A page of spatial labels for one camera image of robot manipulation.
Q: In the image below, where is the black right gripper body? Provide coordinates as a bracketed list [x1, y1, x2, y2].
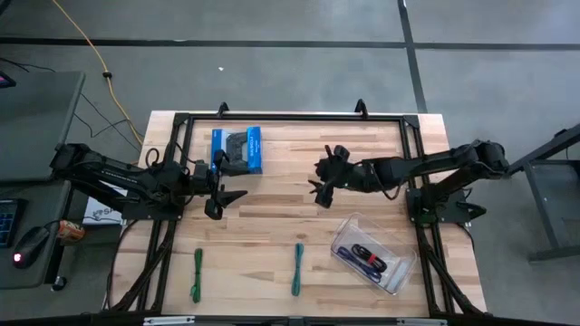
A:
[316, 144, 362, 210]

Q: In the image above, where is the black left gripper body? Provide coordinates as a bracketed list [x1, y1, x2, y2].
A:
[193, 149, 227, 222]

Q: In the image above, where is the green braided cable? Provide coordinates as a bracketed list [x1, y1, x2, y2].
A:
[189, 247, 205, 304]

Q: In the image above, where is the black cable with red strap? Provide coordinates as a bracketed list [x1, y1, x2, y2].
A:
[351, 243, 390, 273]

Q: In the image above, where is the teal braided cable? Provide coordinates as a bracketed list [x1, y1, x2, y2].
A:
[290, 242, 305, 298]

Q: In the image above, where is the clear plastic container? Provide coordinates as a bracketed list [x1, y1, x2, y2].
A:
[330, 212, 418, 296]

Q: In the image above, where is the blue game controller box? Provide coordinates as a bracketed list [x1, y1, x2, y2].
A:
[210, 125, 264, 176]

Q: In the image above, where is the white printed sheet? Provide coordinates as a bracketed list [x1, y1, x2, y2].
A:
[82, 176, 131, 226]

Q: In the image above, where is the orange can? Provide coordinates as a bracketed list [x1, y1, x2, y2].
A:
[56, 219, 87, 241]

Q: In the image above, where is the grey desk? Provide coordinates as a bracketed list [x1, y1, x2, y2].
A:
[0, 70, 87, 292]

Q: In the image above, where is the black computer mouse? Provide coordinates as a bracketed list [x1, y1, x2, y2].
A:
[11, 225, 51, 269]

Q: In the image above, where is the black metal stand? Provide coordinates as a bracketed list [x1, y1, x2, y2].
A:
[498, 122, 580, 264]

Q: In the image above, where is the black keyboard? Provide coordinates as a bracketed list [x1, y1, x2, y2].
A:
[0, 198, 26, 249]

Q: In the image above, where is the black aluminium table frame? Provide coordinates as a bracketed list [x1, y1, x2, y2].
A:
[102, 98, 488, 326]

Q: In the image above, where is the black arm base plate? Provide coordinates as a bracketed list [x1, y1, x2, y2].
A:
[405, 187, 488, 227]
[121, 198, 185, 222]

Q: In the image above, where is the thin black floor cable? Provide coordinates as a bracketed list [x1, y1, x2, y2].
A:
[0, 56, 142, 154]

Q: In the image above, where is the silver metal bracket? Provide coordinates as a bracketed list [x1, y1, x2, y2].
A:
[396, 316, 448, 326]
[143, 315, 196, 326]

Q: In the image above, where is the yellow extension cord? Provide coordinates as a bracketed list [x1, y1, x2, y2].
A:
[52, 0, 145, 147]

